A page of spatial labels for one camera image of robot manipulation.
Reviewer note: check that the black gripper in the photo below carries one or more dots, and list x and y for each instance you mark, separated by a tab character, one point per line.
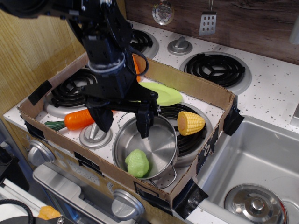
117	89

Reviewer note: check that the stainless steel pan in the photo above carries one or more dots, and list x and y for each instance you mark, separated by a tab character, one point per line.
160	147

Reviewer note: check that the light green toy broccoli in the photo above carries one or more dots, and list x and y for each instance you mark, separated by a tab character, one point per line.
137	163

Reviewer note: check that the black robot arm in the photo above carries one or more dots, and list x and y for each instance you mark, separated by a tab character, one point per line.
106	35

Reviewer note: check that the silver stove knob front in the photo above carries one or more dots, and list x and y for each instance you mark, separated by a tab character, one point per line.
92	137

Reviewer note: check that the silver stove knob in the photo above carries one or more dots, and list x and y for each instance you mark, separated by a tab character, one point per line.
180	47
92	137

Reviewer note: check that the orange toy carrot cone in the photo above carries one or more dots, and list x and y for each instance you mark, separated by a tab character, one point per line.
138	78

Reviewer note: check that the orange toy carrot with leaves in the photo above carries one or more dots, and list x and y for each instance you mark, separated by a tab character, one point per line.
73	121

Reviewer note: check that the light green plastic plate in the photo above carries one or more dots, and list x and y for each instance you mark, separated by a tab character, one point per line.
166	96

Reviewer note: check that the front left black burner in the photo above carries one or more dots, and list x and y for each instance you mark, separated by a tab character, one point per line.
66	98

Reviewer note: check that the black burner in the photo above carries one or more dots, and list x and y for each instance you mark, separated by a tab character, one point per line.
221	68
189	145
145	43
66	98

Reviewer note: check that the yellow toy corn cob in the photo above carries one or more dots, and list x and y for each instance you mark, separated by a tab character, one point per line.
189	123

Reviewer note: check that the front right black burner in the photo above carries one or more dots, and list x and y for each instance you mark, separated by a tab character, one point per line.
189	145

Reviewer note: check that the back left black burner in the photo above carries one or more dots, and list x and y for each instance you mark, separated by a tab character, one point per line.
145	43

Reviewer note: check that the silver stove knob back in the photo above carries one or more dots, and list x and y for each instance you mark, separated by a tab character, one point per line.
180	47

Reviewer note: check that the silver oven knob right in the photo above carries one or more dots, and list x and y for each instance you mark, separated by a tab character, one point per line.
125	206

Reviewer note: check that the silver oven knob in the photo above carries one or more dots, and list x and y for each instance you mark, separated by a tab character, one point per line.
125	206
39	154

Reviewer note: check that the silver oven knob left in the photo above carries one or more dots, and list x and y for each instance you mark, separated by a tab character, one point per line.
39	154

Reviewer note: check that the back right black burner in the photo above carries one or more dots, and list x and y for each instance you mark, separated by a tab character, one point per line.
221	68

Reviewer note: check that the hanging silver strainer ladle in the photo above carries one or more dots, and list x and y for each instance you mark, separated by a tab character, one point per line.
163	12

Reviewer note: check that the yellow orange object bottom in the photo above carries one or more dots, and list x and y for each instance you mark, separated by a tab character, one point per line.
48	212

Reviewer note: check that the hanging silver spatula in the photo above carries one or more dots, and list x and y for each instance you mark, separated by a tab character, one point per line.
208	20

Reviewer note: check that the grey toy sink basin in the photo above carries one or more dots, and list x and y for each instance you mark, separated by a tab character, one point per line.
257	153

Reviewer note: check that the steel pot lid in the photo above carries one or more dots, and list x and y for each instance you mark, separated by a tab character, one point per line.
256	204

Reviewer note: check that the silver oven door handle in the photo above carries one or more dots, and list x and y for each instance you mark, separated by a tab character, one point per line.
79	202

